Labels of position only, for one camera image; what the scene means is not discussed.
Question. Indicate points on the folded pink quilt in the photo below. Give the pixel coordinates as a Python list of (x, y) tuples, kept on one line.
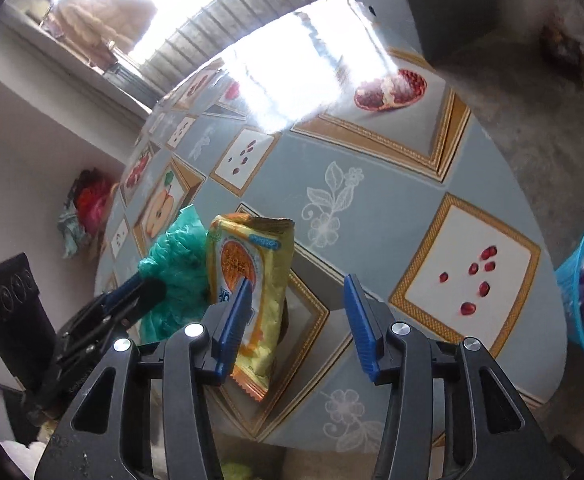
[(107, 20)]

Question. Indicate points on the yellow snack packet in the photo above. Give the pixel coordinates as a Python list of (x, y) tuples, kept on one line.
[(267, 270)]

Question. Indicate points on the pile of colourful clothes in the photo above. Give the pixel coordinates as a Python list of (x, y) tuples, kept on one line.
[(89, 205)]

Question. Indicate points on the pile of household clutter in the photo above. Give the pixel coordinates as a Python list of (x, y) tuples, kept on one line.
[(571, 50)]

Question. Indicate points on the black chair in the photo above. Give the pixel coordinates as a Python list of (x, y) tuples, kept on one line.
[(7, 310)]

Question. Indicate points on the grey ribbed radiator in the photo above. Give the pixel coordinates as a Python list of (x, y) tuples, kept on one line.
[(232, 30)]

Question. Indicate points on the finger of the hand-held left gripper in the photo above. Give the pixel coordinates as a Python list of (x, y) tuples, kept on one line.
[(147, 295), (124, 287)]

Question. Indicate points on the blue plastic basket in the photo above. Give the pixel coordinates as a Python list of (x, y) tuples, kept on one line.
[(571, 285)]

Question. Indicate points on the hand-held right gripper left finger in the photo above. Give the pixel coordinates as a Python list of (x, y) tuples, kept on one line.
[(234, 330)]

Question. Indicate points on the green plastic bag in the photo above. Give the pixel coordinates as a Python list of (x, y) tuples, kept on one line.
[(182, 255)]

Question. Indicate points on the grey cabinet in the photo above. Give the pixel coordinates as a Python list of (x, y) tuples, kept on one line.
[(446, 10)]

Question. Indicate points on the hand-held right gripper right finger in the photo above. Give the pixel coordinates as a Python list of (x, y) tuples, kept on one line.
[(364, 330)]

